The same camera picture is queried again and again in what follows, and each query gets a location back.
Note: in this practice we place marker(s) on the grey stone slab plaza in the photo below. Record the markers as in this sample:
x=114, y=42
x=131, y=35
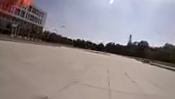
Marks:
x=80, y=81

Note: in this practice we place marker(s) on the row of dark trees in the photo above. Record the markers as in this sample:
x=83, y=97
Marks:
x=122, y=49

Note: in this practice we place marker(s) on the tall thin chimney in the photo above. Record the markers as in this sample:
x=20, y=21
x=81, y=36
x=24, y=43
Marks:
x=130, y=39

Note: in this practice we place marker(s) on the row of small trees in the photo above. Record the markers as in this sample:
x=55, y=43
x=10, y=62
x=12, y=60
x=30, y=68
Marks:
x=21, y=30

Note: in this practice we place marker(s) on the dark grass strip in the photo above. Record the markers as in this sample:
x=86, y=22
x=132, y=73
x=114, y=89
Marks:
x=9, y=38

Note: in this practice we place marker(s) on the raised kerb strip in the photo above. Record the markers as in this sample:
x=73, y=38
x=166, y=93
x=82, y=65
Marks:
x=173, y=69

